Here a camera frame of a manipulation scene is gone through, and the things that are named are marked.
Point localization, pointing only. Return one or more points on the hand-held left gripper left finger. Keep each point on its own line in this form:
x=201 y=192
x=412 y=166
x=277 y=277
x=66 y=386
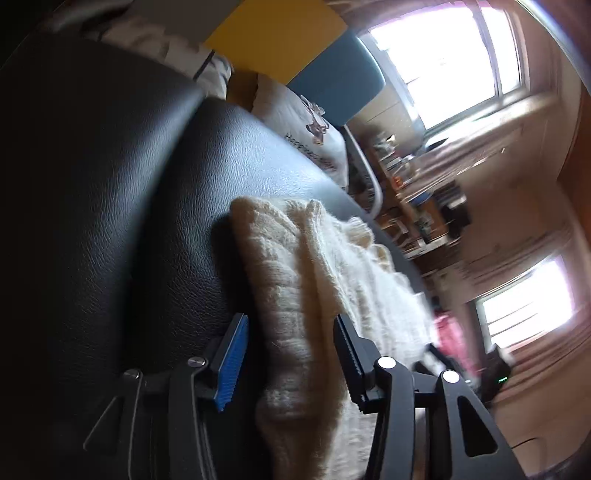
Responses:
x=231 y=364

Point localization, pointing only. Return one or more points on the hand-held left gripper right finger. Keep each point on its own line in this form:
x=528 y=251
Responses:
x=348 y=355

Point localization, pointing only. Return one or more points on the white knit sweater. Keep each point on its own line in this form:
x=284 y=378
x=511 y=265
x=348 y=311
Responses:
x=295 y=286

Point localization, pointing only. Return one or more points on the pink cloth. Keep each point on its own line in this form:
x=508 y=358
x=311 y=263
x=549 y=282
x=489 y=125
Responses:
x=452 y=341

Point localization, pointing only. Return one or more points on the glass window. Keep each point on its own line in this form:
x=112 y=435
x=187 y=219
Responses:
x=521 y=309
x=443 y=60

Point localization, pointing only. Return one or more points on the wooden side desk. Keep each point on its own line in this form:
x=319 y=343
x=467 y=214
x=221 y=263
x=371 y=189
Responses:
x=406 y=207

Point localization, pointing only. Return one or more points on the black monitor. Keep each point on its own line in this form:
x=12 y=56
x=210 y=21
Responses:
x=455 y=210

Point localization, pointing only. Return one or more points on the blue container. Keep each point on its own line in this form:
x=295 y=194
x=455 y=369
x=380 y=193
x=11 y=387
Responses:
x=422 y=198

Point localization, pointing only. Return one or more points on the beige curtain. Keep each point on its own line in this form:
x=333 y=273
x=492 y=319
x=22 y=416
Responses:
x=485 y=143

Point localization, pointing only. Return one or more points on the grey deer print pillow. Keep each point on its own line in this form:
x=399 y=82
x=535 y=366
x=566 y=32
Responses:
x=286 y=120

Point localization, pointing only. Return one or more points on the white triangle pattern pillow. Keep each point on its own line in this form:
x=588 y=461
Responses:
x=161 y=46

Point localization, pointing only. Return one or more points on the grey yellow blue sofa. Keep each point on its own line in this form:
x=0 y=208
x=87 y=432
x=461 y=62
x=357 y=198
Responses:
x=277 y=37

